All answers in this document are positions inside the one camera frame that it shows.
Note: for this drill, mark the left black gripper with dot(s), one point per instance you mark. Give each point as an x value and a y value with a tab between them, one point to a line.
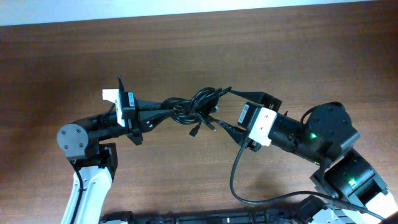
132	121

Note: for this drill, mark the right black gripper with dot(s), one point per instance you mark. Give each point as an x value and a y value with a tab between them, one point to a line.
261	97

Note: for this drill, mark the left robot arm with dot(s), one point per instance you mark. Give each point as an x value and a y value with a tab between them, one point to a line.
93	160

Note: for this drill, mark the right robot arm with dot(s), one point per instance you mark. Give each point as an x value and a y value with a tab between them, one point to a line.
347	187

